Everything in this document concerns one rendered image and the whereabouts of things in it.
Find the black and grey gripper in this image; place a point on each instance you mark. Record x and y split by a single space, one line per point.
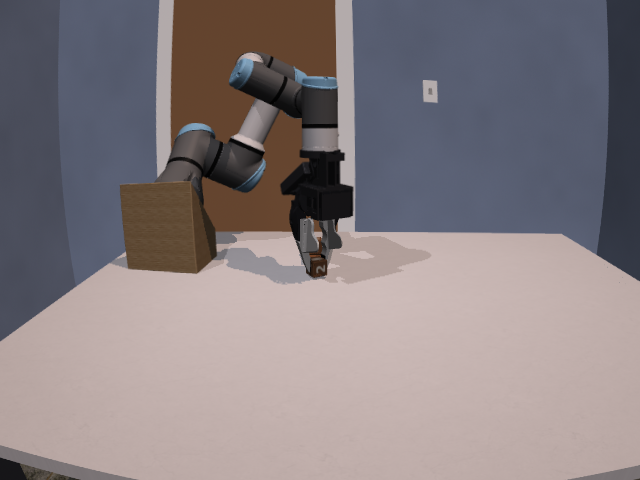
330 202

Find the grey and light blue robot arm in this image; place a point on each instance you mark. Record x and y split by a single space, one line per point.
239 164

